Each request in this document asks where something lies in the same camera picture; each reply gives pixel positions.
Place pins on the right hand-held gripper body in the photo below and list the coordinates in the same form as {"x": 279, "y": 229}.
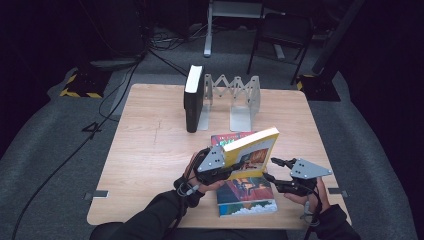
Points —
{"x": 305, "y": 171}

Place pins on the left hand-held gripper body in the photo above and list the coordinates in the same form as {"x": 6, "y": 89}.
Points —
{"x": 210, "y": 166}

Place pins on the red colourful paperback book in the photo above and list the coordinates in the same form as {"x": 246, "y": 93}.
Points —
{"x": 246, "y": 191}

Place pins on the yellow paperback book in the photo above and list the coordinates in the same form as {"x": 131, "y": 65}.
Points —
{"x": 255, "y": 141}

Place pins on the blue paperback book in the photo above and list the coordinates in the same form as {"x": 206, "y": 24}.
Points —
{"x": 248, "y": 210}

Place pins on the grey expandable metal book rack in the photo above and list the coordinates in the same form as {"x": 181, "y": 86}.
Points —
{"x": 240, "y": 118}

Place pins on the black hardcover book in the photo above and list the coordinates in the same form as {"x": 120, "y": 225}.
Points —
{"x": 193, "y": 110}

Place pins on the person's left hand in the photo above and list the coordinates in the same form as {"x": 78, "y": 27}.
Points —
{"x": 190, "y": 175}

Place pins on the person's right hand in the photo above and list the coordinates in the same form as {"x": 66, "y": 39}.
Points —
{"x": 321, "y": 200}

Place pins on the black chair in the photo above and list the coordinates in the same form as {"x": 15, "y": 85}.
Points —
{"x": 283, "y": 38}

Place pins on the dark slanted stand column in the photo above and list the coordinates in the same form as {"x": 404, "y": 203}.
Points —
{"x": 336, "y": 36}

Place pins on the grey floor plate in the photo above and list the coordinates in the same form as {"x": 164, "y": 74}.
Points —
{"x": 113, "y": 63}

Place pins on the black yellow striped stand base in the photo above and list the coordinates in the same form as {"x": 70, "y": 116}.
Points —
{"x": 83, "y": 86}

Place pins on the black cabinet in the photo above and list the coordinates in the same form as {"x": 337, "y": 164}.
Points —
{"x": 116, "y": 30}

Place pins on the grey table bracket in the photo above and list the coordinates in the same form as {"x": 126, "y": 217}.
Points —
{"x": 98, "y": 194}
{"x": 337, "y": 192}

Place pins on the grey metal desk frame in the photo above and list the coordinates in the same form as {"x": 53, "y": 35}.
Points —
{"x": 208, "y": 40}

